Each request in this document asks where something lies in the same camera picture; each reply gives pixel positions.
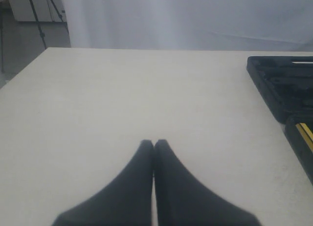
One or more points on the black plastic tool case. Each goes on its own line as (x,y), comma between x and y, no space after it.
(286,86)

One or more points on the large yellow black screwdriver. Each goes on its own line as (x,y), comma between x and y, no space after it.
(306,133)

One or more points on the black tripod stand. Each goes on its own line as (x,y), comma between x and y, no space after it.
(38,23)

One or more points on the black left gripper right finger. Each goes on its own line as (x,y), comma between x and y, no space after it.
(182,200)

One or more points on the white backdrop curtain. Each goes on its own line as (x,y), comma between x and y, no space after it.
(260,25)

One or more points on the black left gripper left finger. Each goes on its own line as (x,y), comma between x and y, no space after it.
(125,201)

